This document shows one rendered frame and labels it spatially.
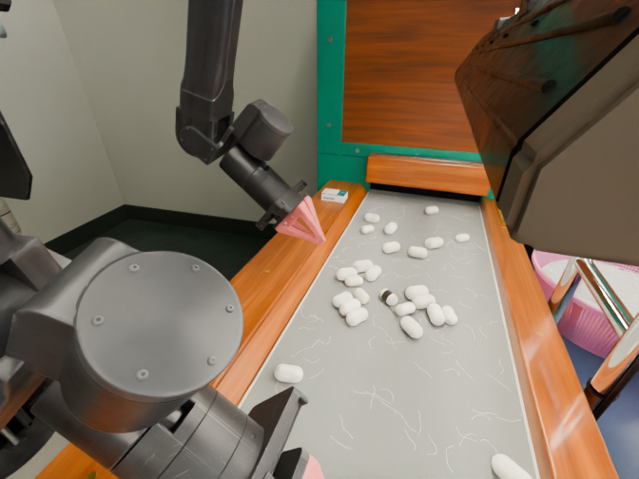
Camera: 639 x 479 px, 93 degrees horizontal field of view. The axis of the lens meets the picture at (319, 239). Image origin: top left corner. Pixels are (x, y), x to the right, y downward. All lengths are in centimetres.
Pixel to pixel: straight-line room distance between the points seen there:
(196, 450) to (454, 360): 34
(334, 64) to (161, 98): 152
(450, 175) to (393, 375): 54
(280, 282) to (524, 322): 35
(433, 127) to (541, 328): 54
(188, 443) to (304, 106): 170
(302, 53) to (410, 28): 98
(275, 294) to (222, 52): 33
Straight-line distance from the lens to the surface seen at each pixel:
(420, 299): 50
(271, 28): 184
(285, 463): 22
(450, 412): 41
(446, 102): 86
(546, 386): 45
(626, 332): 42
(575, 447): 42
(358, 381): 41
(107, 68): 246
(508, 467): 38
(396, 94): 87
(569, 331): 66
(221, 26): 46
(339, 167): 92
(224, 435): 20
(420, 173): 82
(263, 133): 45
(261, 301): 47
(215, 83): 47
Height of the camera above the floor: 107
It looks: 30 degrees down
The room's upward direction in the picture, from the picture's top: straight up
